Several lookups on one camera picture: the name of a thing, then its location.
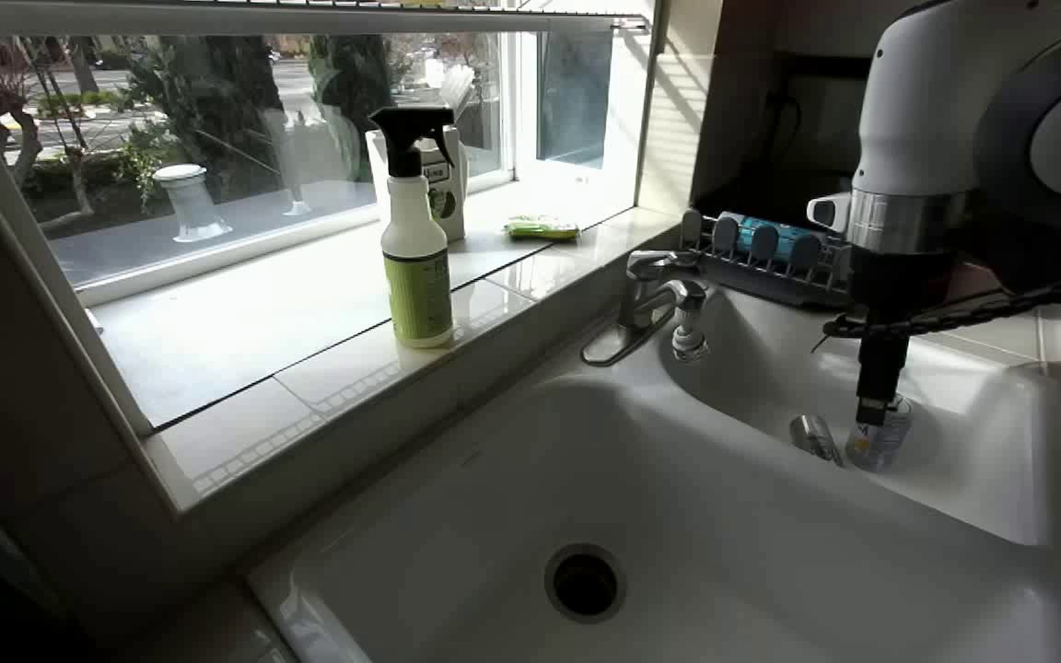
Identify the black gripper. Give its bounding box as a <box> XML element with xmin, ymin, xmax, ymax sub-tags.
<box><xmin>848</xmin><ymin>246</ymin><xmax>957</xmax><ymax>433</ymax></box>

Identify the green label spray bottle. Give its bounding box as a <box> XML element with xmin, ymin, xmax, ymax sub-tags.
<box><xmin>369</xmin><ymin>102</ymin><xmax>461</xmax><ymax>354</ymax></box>

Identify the grey dish rack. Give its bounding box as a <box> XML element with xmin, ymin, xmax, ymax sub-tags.
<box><xmin>676</xmin><ymin>206</ymin><xmax>855</xmax><ymax>312</ymax></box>

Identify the blue soda can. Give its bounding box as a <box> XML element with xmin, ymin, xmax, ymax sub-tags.
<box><xmin>845</xmin><ymin>417</ymin><xmax>919</xmax><ymax>476</ymax></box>

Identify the chrome metal utensil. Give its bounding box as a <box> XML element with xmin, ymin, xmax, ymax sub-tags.
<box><xmin>785</xmin><ymin>411</ymin><xmax>848</xmax><ymax>469</ymax></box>

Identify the white double basin sink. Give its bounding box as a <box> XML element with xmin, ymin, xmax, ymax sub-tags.
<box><xmin>247</xmin><ymin>279</ymin><xmax>1061</xmax><ymax>663</ymax></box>

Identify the chrome sink sprayer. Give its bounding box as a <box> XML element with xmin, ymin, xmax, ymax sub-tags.
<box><xmin>667</xmin><ymin>307</ymin><xmax>712</xmax><ymax>360</ymax></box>

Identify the chrome sink faucet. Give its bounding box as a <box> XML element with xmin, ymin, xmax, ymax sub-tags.
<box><xmin>580</xmin><ymin>246</ymin><xmax>712</xmax><ymax>368</ymax></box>

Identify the black sink drain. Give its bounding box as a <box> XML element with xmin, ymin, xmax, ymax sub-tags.
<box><xmin>543</xmin><ymin>541</ymin><xmax>627</xmax><ymax>624</ymax></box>

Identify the green sponge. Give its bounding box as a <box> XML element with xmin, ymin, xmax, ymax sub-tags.
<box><xmin>502</xmin><ymin>215</ymin><xmax>588</xmax><ymax>246</ymax></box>

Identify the dark evergreen tree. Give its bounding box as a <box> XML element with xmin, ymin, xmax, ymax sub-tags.
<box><xmin>122</xmin><ymin>32</ymin><xmax>296</xmax><ymax>206</ymax></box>
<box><xmin>306</xmin><ymin>32</ymin><xmax>403</xmax><ymax>141</ymax></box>

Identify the white window frame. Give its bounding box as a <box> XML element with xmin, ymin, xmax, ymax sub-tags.
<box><xmin>0</xmin><ymin>0</ymin><xmax>671</xmax><ymax>440</ymax></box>

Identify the white garden pedestal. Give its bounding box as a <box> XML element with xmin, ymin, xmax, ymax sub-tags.
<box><xmin>152</xmin><ymin>161</ymin><xmax>235</xmax><ymax>246</ymax></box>

